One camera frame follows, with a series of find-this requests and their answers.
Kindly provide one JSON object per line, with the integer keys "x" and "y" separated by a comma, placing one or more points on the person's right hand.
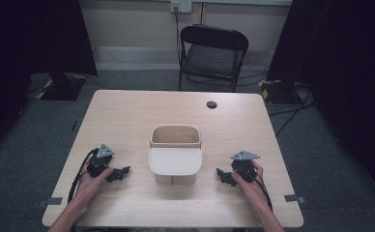
{"x": 250, "y": 190}

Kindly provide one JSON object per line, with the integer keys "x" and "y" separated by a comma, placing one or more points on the person's left hand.
{"x": 90, "y": 187}

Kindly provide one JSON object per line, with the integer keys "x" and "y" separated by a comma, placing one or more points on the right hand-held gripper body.
{"x": 244, "y": 164}

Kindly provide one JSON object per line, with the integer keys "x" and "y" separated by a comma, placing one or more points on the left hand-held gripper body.
{"x": 102, "y": 157}

